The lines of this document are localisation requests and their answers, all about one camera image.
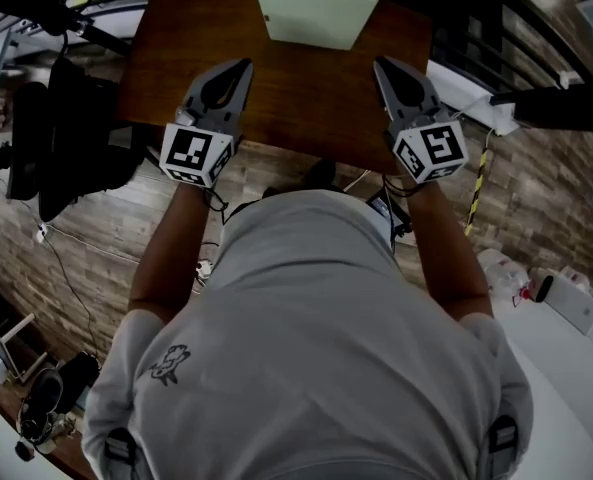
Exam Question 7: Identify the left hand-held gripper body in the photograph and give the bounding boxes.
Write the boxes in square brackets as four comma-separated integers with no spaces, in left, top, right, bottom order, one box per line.
[158,105,241,188]

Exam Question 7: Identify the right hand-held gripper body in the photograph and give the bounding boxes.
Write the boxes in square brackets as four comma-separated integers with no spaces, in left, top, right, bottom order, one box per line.
[392,115,470,185]

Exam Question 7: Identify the pale green box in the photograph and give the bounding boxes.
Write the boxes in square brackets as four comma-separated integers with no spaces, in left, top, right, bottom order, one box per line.
[253,0,381,52]

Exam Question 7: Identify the person's right forearm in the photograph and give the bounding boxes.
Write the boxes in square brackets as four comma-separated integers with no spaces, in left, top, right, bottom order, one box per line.
[404,180,495,320]

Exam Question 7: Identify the person's left forearm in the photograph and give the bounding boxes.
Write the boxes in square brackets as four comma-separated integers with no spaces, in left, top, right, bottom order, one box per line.
[128,180,213,325]

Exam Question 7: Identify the yellow black striped tape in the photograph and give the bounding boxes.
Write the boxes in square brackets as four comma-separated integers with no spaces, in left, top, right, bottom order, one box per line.
[464,149,492,238]

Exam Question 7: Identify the white socket block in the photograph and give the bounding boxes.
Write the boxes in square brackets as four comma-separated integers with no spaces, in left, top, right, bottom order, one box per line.
[489,94,521,137]

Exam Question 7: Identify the black waist-worn device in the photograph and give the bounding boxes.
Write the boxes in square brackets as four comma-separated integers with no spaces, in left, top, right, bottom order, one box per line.
[365,192,413,240]

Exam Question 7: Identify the person's black shoe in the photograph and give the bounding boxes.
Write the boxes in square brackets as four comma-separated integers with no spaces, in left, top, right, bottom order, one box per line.
[300,159,339,193]

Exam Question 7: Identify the black office chair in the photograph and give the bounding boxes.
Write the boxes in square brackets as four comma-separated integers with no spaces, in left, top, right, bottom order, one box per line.
[0,57,145,223]

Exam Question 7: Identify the clear plastic bag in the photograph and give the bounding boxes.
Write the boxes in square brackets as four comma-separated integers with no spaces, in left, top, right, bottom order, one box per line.
[475,247,533,300]

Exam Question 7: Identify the white carton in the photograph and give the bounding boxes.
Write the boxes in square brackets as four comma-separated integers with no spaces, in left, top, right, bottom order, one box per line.
[530,267,593,338]

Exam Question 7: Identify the person's grey t-shirt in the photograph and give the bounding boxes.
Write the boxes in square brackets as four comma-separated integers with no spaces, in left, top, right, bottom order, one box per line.
[80,190,535,480]

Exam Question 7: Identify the black headset pile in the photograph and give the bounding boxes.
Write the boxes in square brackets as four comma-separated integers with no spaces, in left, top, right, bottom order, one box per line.
[14,350,101,458]

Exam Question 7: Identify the white table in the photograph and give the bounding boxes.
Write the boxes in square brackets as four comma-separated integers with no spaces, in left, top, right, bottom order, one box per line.
[490,297,593,480]

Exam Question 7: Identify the white floor cable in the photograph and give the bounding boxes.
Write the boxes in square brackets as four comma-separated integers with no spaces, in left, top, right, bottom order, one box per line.
[450,96,498,120]

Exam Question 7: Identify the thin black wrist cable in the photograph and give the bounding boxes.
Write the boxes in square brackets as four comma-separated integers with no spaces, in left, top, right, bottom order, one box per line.
[202,186,231,215]

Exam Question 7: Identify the black floor cable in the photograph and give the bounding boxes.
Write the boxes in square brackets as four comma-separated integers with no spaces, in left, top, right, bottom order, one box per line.
[24,202,101,360]

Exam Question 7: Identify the white shelf frame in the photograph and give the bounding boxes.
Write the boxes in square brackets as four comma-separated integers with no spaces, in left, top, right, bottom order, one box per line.
[0,280,38,385]

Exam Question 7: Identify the grey harness strap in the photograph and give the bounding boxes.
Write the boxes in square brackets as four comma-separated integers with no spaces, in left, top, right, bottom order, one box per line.
[103,427,138,480]
[488,415,520,480]

